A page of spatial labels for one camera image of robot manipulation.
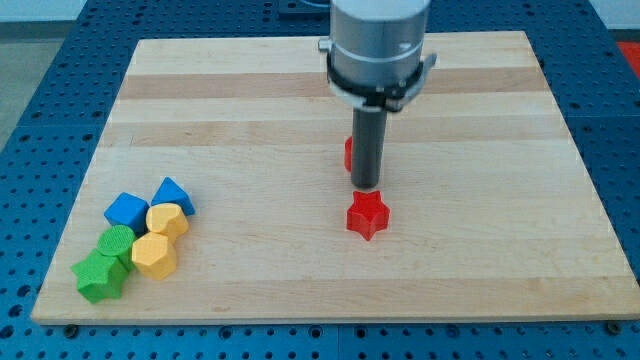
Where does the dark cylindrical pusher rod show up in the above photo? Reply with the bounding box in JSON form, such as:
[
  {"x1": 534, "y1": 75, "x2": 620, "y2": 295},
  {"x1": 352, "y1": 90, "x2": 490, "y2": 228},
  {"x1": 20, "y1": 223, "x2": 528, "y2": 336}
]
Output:
[{"x1": 351, "y1": 109, "x2": 387, "y2": 189}]

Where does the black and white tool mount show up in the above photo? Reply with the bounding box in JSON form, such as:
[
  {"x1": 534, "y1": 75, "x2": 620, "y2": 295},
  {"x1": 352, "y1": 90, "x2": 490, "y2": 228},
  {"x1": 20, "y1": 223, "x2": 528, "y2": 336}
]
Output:
[{"x1": 318, "y1": 38, "x2": 437, "y2": 113}]

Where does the red star block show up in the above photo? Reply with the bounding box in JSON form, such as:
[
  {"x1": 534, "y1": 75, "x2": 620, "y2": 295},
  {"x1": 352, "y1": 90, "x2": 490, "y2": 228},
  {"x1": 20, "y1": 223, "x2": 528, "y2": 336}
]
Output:
[{"x1": 346, "y1": 190, "x2": 391, "y2": 241}]

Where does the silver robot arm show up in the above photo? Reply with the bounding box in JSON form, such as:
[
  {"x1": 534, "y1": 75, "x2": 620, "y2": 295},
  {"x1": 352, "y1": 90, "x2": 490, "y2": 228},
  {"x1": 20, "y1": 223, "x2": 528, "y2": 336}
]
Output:
[{"x1": 318, "y1": 0, "x2": 437, "y2": 189}]

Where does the green star block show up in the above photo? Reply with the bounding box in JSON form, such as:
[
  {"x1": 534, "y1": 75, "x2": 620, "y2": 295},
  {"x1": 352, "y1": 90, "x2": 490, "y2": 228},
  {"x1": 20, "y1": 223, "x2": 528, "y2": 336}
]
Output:
[{"x1": 71, "y1": 249, "x2": 129, "y2": 304}]

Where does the red block behind rod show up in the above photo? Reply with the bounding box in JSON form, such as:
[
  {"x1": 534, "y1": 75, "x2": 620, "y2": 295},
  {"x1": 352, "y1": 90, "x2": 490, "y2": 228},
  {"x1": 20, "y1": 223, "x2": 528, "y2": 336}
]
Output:
[{"x1": 344, "y1": 136, "x2": 353, "y2": 172}]

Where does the wooden board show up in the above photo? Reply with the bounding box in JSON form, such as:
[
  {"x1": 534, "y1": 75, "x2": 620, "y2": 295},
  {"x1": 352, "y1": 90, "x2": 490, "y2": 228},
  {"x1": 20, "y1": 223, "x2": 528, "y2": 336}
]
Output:
[{"x1": 32, "y1": 31, "x2": 639, "y2": 325}]

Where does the blue triangle block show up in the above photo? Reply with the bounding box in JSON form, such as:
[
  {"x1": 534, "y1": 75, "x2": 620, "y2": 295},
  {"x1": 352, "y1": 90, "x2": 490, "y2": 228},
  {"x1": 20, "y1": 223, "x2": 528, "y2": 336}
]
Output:
[{"x1": 151, "y1": 177, "x2": 196, "y2": 216}]

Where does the yellow heart block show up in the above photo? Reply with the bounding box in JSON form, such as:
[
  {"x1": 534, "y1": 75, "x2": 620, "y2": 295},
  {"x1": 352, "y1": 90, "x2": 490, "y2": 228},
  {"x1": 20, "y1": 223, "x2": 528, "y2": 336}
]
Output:
[{"x1": 146, "y1": 203, "x2": 190, "y2": 244}]

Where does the yellow hexagon block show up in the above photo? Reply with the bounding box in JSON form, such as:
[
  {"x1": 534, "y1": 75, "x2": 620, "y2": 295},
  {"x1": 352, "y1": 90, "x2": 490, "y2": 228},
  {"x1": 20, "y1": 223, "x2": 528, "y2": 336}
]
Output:
[{"x1": 131, "y1": 232, "x2": 177, "y2": 280}]

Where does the blue cube block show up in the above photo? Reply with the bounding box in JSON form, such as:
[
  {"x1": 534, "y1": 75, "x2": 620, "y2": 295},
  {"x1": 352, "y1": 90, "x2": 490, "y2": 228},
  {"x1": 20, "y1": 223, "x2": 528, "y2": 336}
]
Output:
[{"x1": 104, "y1": 192, "x2": 149, "y2": 235}]

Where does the green cylinder block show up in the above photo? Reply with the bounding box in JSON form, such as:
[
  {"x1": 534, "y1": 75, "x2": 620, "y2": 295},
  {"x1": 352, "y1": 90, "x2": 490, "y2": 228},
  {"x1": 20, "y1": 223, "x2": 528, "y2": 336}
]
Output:
[{"x1": 97, "y1": 225, "x2": 136, "y2": 271}]

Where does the blue perforated table plate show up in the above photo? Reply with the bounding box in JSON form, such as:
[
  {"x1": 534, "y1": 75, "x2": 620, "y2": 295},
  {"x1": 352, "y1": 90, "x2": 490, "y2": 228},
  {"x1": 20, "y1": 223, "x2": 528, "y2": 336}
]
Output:
[{"x1": 1, "y1": 1, "x2": 639, "y2": 359}]

